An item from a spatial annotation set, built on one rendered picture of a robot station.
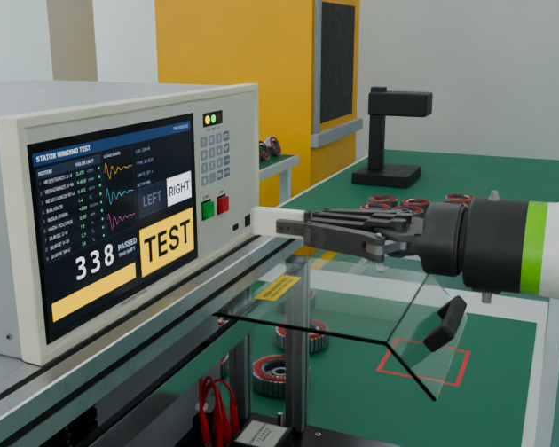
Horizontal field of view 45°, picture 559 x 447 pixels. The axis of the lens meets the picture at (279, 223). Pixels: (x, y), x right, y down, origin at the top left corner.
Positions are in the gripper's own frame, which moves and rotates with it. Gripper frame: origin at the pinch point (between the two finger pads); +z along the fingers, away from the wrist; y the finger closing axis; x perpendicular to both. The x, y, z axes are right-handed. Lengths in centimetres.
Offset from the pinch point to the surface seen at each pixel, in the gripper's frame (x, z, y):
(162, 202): 3.6, 9.5, -9.3
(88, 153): 10.5, 9.5, -20.7
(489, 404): -43, -21, 45
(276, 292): -11.1, 3.3, 6.2
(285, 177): -54, 112, 273
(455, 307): -11.6, -18.5, 10.6
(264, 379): -39, 17, 33
